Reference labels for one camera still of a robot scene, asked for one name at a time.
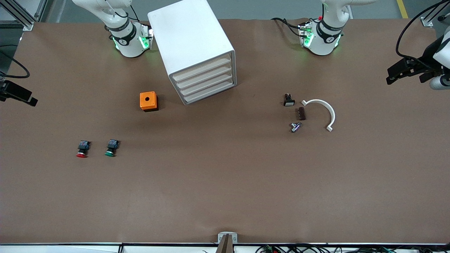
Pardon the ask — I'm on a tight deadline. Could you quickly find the tangled cable bundle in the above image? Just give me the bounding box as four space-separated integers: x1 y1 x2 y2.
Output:
256 244 450 253

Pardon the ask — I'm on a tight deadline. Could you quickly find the red mushroom push button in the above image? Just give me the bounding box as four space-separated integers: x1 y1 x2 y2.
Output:
76 140 91 158

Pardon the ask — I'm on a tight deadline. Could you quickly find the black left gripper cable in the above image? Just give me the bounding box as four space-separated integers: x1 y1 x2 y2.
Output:
396 0 450 59

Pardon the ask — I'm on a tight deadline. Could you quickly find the grey metal bracket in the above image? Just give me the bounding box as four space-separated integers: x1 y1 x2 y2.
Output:
218 232 238 244

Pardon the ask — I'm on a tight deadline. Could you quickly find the brown bar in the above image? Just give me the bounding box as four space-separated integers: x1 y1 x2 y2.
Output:
215 234 235 253

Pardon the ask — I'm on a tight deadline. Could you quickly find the green mushroom push button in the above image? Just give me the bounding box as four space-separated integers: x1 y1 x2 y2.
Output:
104 139 120 157

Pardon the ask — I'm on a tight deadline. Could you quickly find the black arm base cable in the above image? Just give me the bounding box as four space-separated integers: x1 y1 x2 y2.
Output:
271 17 307 38

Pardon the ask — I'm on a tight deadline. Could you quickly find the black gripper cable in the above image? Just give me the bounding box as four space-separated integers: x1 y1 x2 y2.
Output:
396 0 450 59
0 52 31 79

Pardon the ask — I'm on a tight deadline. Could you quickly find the orange button box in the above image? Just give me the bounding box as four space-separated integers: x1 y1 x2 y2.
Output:
140 91 159 112

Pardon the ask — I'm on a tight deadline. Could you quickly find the white table edge rail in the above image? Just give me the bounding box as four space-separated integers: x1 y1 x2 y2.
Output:
0 243 450 253

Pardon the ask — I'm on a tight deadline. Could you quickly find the aluminium frame post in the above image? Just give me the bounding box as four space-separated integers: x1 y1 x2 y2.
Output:
420 0 450 28
0 0 36 31

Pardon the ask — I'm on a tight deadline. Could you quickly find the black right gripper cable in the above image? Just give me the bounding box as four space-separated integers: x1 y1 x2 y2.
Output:
0 52 31 79

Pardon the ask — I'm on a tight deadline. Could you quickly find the white curved plastic bracket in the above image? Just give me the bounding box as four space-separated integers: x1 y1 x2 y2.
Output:
301 99 336 132

